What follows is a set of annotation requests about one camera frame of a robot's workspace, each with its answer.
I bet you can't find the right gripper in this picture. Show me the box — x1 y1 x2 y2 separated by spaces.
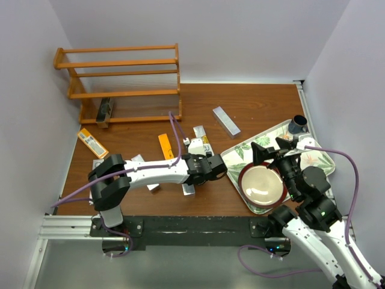
250 137 300 199

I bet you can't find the orange toothpaste box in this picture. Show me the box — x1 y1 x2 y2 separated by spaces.
158 134 174 160

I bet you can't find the black toothpaste box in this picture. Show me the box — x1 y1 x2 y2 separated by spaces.
96 98 114 129
88 159 104 205

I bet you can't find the yellow toothpaste box with barcode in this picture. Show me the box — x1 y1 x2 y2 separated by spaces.
77 128 109 159

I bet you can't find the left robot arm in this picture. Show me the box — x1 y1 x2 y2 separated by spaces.
88 153 227 236

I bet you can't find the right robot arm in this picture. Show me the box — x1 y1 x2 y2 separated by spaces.
251 134 384 288

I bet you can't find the orange wooden three-tier shelf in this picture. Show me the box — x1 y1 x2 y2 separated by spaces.
53 44 182 125

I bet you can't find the leaf patterned white tray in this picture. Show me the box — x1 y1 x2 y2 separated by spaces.
218 118 336 216

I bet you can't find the dark blue mug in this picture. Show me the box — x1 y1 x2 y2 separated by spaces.
288 115 308 135

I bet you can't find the silver gold R&O toothpaste box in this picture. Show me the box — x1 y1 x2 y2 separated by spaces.
193 125 214 156

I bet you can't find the red rimmed cream plate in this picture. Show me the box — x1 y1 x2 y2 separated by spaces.
238 162 288 209

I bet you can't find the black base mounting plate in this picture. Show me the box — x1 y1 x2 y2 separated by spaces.
90 214 292 252

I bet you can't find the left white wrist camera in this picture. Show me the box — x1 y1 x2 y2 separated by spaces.
183 138 206 155

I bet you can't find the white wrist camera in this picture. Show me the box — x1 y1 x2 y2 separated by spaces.
183 138 206 155
284 137 315 157

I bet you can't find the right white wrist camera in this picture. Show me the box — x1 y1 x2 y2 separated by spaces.
284 137 315 157

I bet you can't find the aluminium frame rail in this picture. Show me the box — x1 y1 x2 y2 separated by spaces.
22 215 123 288

